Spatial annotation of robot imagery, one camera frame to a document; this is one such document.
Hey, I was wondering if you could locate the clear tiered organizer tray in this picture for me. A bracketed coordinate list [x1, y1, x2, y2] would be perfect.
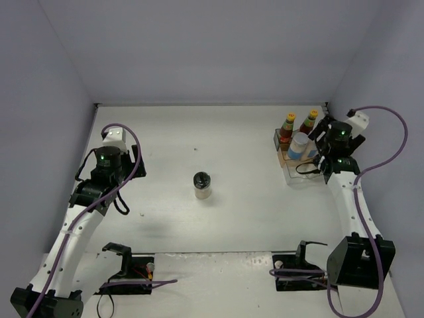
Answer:
[273, 129, 324, 187]

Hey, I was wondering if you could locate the silver lid jar blue label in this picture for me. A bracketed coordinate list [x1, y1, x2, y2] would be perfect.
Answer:
[287, 132, 309, 160]

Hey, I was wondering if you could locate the red sauce bottle yellow cap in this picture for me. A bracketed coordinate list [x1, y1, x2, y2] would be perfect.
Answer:
[279, 113, 296, 143]

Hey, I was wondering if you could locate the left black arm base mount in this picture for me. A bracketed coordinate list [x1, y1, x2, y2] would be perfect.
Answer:
[95, 242, 155, 295]

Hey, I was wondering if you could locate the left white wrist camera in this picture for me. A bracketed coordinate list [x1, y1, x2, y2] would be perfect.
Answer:
[101, 127, 127, 152]

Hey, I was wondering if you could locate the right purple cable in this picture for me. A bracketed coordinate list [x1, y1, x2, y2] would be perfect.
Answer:
[270, 105, 409, 318]

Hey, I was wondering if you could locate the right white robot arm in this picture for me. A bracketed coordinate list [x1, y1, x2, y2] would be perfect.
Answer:
[309, 111, 396, 290]

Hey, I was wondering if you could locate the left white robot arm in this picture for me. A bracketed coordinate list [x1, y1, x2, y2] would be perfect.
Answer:
[11, 144, 146, 317]

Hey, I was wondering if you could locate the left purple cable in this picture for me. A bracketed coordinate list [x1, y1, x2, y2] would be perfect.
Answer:
[23, 123, 178, 317]

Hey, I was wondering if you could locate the black cap white powder jar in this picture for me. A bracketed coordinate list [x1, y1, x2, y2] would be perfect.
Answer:
[193, 172, 211, 199]

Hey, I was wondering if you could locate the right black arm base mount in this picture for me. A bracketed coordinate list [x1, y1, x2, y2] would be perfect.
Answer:
[269, 240, 331, 292]

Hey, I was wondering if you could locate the purple cable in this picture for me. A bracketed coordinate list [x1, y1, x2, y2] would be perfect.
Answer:
[270, 105, 409, 318]
[23, 123, 178, 317]

